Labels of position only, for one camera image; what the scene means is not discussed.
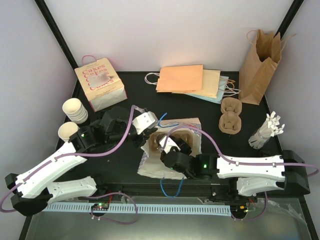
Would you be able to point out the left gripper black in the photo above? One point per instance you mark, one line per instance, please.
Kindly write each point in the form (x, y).
(145, 134)

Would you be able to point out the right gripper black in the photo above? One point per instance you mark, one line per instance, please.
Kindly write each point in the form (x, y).
(183, 145)

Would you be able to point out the grey pulp cup carrier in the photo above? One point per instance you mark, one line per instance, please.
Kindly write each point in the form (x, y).
(180, 141)

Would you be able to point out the blue checkered paper bag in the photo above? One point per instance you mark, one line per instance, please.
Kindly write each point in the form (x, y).
(151, 165)

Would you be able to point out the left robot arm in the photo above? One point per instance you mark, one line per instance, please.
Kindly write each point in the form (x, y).
(32, 191)

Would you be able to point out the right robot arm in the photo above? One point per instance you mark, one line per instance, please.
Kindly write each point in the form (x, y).
(247, 175)

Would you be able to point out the Cakes printed paper bag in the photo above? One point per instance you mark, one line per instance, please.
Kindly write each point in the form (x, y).
(101, 84)

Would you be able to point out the orange flat paper bag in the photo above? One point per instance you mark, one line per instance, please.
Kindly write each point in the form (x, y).
(178, 79)

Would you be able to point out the far paper cup stack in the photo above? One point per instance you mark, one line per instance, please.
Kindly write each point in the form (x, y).
(75, 110)

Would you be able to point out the paper cup stack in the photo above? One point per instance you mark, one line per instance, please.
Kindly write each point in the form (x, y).
(75, 110)
(66, 130)

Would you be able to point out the near paper cup stack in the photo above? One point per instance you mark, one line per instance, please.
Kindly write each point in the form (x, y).
(66, 130)

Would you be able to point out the light blue flat paper bag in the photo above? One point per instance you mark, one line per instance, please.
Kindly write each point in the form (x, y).
(226, 88)

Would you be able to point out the tan flat paper bag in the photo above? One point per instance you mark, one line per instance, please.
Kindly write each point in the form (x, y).
(210, 84)

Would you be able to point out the standing brown paper bag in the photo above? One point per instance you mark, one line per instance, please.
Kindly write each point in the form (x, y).
(259, 65)

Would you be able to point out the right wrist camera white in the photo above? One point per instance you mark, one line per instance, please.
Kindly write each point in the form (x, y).
(167, 144)

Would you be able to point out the light blue cable duct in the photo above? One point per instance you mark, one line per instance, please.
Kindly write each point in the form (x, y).
(129, 208)

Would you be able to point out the left black frame post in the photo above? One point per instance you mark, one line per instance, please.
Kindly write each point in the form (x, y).
(46, 13)

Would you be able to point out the black frame post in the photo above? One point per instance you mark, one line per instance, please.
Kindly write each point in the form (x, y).
(46, 13)
(289, 16)

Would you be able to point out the right black frame post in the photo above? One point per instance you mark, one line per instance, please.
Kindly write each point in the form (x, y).
(289, 16)

